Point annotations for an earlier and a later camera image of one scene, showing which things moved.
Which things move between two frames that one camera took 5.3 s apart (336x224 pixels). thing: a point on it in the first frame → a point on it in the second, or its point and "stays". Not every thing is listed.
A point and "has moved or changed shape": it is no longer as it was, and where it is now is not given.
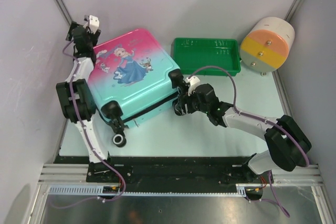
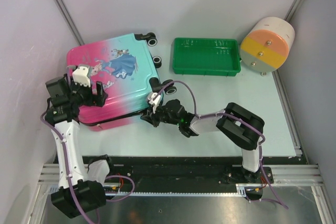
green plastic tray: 191,53 stays
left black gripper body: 94,38 → 83,95
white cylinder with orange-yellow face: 267,44 stays
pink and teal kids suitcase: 130,75 has moved or changed shape
